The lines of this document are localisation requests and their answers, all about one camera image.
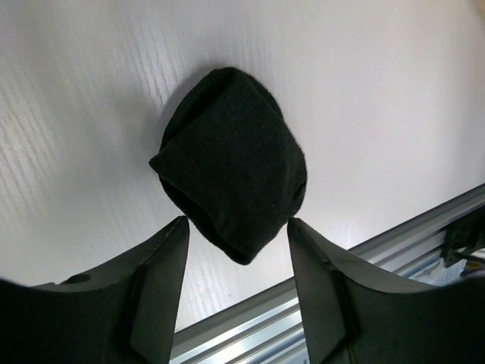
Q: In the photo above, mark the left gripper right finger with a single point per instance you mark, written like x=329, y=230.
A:
x=355, y=312

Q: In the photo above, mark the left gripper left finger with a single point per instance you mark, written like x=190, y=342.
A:
x=122, y=311

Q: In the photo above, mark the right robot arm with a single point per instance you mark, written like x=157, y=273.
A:
x=464, y=237

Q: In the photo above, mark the aluminium mounting rail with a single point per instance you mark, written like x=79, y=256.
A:
x=267, y=328

